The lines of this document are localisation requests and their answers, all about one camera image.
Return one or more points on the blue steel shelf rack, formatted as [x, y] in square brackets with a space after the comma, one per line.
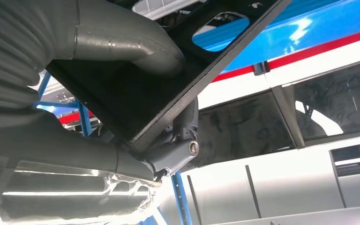
[83, 118]
[291, 37]

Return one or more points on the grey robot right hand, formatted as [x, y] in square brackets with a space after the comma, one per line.
[59, 149]

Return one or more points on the white plastic bin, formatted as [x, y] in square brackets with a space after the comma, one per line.
[167, 7]

